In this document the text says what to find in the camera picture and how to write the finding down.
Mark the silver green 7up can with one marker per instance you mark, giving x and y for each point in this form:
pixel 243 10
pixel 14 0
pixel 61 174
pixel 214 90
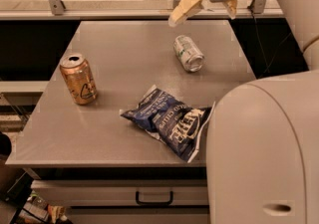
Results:
pixel 188 53

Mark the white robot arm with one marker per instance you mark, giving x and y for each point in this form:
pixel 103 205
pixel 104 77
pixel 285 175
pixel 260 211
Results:
pixel 262 147

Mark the gold soda can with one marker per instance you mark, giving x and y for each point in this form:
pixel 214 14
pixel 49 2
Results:
pixel 77 74

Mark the blue chip bag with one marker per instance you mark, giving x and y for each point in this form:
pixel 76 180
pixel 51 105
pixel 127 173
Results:
pixel 171 121

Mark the clutter under table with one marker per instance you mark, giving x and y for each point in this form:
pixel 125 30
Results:
pixel 22 205

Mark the grey drawer with black handle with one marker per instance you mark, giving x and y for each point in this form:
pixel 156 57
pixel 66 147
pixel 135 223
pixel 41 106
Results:
pixel 98 193

